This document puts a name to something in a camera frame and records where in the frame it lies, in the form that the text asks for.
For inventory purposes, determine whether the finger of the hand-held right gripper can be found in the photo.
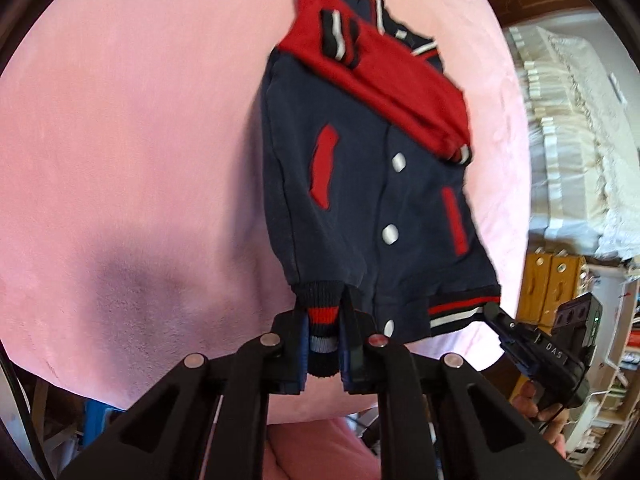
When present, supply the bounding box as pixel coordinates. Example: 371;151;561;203
482;302;532;361

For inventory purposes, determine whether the navy and red varsity jacket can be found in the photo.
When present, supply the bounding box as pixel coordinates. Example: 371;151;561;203
260;0;503;378

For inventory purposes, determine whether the white lace covered furniture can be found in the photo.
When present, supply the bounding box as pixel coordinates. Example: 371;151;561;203
504;24;640;262

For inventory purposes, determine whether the light wooden drawer cabinet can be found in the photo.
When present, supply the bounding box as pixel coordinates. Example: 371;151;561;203
520;249;587;332

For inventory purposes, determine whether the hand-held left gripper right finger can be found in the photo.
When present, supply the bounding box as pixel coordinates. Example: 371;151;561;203
340;302;582;480

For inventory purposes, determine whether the pink fleece blanket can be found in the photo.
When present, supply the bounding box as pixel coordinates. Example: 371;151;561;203
0;0;532;427

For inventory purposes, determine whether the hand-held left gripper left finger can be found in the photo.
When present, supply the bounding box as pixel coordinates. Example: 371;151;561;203
60;309;310;480

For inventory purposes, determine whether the person's pink fleece clothing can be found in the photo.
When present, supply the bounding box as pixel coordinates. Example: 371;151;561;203
264;407;383;480

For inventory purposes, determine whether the blue plastic stool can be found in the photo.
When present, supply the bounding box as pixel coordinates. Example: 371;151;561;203
81;400;128;453

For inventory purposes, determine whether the person's right hand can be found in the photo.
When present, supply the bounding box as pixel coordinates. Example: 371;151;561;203
512;379;572;461

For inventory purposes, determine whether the cluttered white shelf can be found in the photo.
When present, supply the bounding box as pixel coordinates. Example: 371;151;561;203
567;260;640;480

